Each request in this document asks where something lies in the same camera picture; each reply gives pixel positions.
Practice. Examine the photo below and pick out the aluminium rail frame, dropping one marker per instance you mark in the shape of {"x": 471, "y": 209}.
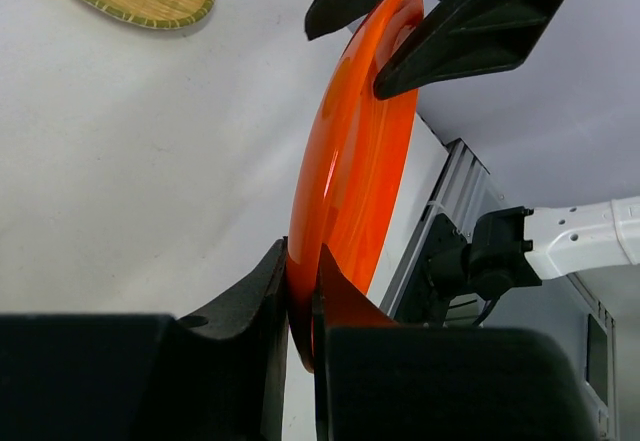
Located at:
{"x": 564, "y": 309}

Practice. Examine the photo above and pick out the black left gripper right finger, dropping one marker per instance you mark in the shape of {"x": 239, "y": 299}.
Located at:
{"x": 344, "y": 326}

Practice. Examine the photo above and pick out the orange plastic plate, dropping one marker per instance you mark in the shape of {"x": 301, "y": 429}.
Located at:
{"x": 352, "y": 167}

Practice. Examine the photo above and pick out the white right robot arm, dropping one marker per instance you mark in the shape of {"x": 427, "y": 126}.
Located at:
{"x": 518, "y": 247}

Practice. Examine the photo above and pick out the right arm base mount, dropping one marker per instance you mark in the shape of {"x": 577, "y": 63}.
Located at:
{"x": 439, "y": 275}

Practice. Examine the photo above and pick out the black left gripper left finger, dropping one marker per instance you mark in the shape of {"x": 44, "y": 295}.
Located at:
{"x": 236, "y": 356}

